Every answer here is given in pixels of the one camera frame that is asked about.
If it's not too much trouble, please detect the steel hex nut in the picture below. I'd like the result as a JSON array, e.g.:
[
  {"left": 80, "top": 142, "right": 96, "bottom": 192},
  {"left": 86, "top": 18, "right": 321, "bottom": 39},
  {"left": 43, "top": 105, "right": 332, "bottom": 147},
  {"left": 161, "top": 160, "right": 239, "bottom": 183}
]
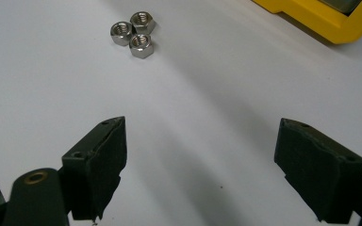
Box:
[
  {"left": 109, "top": 21, "right": 135, "bottom": 47},
  {"left": 129, "top": 10, "right": 157, "bottom": 36},
  {"left": 128, "top": 33, "right": 156, "bottom": 60}
]

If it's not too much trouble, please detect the yellow and black organiser box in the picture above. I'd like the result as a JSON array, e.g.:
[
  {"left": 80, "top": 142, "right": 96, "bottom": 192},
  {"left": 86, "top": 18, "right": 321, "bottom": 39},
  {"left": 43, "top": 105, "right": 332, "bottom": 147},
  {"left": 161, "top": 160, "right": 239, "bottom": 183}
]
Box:
[{"left": 252, "top": 0, "right": 362, "bottom": 45}]

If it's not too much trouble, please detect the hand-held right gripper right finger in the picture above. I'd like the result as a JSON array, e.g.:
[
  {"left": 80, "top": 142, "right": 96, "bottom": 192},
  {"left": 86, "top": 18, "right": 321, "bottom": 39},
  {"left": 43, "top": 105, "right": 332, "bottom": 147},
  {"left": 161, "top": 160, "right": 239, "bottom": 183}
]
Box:
[{"left": 273, "top": 117, "right": 362, "bottom": 225}]

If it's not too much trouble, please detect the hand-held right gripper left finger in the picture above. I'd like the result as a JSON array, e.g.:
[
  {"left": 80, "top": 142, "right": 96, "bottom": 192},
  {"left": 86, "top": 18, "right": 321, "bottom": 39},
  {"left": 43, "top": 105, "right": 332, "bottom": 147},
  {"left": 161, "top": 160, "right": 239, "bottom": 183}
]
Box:
[{"left": 61, "top": 116, "right": 128, "bottom": 221}]

